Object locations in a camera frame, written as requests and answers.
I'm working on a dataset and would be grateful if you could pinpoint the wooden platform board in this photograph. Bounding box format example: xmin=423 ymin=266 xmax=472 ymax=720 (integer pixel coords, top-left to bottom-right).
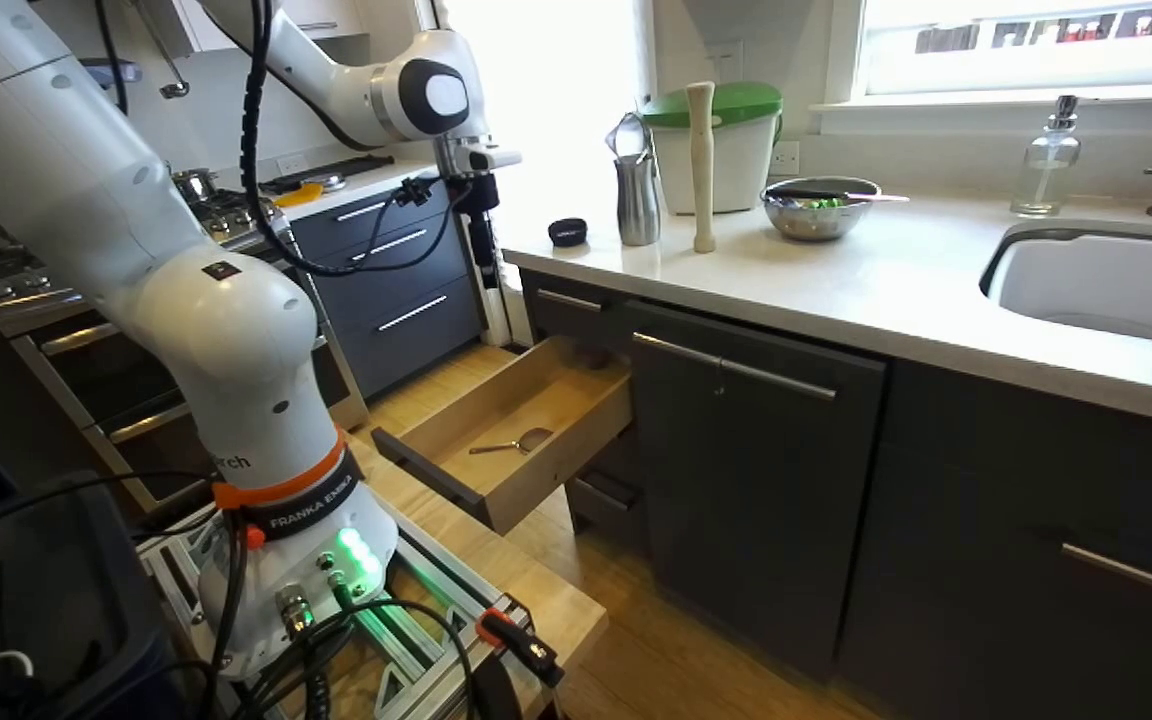
xmin=349 ymin=422 xmax=609 ymax=673

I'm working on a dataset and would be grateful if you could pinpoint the open wooden drawer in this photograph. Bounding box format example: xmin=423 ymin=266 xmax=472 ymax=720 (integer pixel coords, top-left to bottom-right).
xmin=373 ymin=330 xmax=635 ymax=537

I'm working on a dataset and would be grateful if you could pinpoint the metal bowl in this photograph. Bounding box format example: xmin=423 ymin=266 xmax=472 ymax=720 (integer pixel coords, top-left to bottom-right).
xmin=761 ymin=176 xmax=883 ymax=242

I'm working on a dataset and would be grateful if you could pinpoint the window with white frame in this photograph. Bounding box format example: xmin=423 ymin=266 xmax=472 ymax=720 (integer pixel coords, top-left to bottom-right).
xmin=854 ymin=0 xmax=1152 ymax=107

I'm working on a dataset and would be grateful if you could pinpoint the steel pitcher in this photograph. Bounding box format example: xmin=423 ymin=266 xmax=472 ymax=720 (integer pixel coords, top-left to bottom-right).
xmin=603 ymin=107 xmax=669 ymax=253

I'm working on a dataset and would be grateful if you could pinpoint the orange and black clamp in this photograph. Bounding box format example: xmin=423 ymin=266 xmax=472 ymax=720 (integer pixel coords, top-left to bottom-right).
xmin=472 ymin=594 xmax=569 ymax=690

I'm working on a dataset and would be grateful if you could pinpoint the black cable bundle at base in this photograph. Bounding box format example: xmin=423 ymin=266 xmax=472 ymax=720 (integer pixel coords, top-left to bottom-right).
xmin=161 ymin=584 xmax=490 ymax=720

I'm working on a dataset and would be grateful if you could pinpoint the clear glass soap bottle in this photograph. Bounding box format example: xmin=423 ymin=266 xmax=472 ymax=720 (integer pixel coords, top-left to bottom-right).
xmin=1007 ymin=93 xmax=1089 ymax=218

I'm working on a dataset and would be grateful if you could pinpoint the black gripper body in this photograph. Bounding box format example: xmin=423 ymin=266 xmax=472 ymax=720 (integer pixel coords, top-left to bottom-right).
xmin=446 ymin=156 xmax=507 ymax=228

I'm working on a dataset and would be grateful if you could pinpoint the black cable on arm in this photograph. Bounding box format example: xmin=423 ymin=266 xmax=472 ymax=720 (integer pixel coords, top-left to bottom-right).
xmin=231 ymin=0 xmax=472 ymax=282

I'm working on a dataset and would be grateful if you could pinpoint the dark low drawer front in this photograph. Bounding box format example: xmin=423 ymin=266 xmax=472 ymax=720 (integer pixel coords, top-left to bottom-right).
xmin=564 ymin=431 xmax=647 ymax=550

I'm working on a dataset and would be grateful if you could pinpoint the small black dish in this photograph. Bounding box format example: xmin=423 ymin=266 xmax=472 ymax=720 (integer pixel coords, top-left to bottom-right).
xmin=546 ymin=210 xmax=594 ymax=253

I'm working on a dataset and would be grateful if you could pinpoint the tall wooden pepper mill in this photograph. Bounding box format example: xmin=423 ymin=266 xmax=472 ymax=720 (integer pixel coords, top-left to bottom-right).
xmin=684 ymin=75 xmax=724 ymax=254

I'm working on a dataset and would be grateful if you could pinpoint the dark dishwasher front panel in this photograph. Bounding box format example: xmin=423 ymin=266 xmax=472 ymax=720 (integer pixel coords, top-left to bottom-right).
xmin=624 ymin=295 xmax=888 ymax=683

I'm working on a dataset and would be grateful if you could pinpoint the dark drawer with steel handle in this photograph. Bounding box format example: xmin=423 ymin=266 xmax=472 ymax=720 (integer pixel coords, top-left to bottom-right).
xmin=522 ymin=273 xmax=633 ymax=364

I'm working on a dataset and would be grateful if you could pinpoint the white door with blind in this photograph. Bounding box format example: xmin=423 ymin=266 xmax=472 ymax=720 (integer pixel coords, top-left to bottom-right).
xmin=427 ymin=0 xmax=659 ymax=350

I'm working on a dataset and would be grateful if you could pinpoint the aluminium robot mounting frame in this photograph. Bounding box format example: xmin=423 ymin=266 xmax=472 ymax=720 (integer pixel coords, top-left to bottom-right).
xmin=131 ymin=513 xmax=569 ymax=720

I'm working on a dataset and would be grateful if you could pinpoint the white sink basin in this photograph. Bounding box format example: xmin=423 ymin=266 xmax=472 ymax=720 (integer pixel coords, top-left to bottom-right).
xmin=978 ymin=216 xmax=1152 ymax=354

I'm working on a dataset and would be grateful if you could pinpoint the black plastic bin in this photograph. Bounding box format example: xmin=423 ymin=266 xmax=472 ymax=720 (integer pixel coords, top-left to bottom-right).
xmin=0 ymin=394 xmax=187 ymax=720

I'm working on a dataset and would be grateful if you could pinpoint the metal spoon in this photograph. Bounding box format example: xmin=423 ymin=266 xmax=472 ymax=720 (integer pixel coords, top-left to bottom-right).
xmin=463 ymin=422 xmax=556 ymax=459

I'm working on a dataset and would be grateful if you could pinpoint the white bin with green lid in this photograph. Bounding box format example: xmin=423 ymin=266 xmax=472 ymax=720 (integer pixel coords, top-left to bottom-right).
xmin=641 ymin=81 xmax=789 ymax=218

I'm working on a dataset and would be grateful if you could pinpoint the dark cabinet front under sink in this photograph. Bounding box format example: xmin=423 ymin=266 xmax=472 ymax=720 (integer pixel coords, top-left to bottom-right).
xmin=831 ymin=354 xmax=1152 ymax=720

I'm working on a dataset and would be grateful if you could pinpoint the blue grey drawer cabinet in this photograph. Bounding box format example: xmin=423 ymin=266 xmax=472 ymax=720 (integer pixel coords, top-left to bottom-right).
xmin=286 ymin=176 xmax=490 ymax=399

